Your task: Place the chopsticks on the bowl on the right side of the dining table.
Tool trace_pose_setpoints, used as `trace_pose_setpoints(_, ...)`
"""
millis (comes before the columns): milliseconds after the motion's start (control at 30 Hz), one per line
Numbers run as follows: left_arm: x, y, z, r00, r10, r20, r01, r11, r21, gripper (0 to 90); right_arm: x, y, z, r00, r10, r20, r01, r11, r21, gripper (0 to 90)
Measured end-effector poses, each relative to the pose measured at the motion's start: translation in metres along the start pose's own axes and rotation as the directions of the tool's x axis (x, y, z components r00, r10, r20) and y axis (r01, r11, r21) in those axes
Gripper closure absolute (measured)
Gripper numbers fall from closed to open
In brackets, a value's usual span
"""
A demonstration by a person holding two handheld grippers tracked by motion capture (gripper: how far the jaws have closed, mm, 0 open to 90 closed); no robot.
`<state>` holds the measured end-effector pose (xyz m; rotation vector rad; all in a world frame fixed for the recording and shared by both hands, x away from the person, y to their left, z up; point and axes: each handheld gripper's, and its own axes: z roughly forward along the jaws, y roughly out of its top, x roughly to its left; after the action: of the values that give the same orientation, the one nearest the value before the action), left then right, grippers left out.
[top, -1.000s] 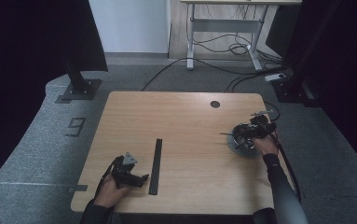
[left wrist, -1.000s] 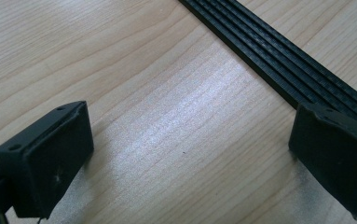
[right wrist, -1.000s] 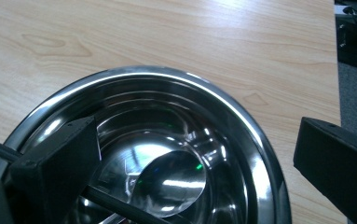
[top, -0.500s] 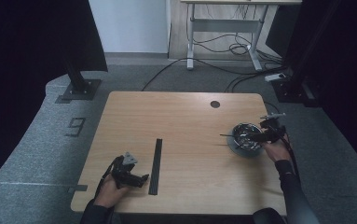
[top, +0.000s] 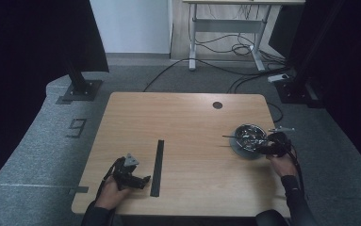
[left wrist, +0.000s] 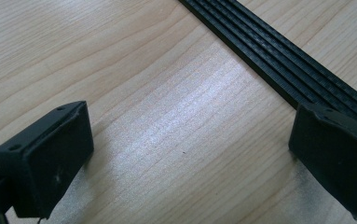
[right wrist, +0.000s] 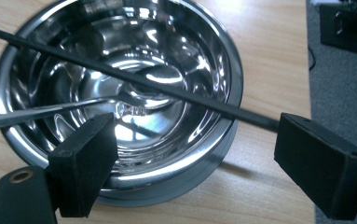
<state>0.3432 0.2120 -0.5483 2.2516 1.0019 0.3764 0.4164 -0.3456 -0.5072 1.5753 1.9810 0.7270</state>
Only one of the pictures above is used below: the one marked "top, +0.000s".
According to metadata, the white desk frame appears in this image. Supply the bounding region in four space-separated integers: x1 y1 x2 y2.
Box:
182 0 306 73

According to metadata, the tangle of black cables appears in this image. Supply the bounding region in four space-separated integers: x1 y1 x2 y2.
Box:
187 3 290 69

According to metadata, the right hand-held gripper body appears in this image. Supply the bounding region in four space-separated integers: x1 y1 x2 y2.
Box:
267 125 296 158

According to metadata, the white power strip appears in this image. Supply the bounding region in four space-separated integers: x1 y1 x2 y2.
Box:
267 73 290 84

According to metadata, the black stand with bolted base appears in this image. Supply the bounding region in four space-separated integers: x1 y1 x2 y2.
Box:
274 0 347 109

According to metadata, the long black floor cable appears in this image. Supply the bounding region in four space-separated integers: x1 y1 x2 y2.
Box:
142 57 290 93

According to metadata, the looped black floor cable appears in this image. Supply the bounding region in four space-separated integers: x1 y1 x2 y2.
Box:
266 102 285 123

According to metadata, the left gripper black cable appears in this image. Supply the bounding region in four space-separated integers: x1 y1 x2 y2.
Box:
94 155 123 202

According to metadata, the shiny metal bowl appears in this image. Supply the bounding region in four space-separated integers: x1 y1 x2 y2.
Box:
233 123 269 153

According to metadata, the person's left hand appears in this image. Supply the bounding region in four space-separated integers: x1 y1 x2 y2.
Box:
95 178 132 209

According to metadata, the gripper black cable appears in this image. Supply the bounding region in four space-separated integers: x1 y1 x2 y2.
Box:
94 155 123 202
287 145 308 202

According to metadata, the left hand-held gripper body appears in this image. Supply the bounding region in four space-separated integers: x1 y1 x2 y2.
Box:
111 153 140 190

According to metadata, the dark curtain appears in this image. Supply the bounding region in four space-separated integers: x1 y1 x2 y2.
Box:
0 0 110 200
268 0 361 178

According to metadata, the metal spoon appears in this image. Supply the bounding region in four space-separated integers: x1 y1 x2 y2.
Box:
222 134 250 141

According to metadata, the black stand base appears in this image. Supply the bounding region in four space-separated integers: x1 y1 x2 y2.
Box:
55 57 104 105

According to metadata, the person's right hand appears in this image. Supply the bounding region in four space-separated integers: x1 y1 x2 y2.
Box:
265 150 298 179

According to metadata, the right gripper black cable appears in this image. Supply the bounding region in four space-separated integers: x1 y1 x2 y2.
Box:
287 145 308 202

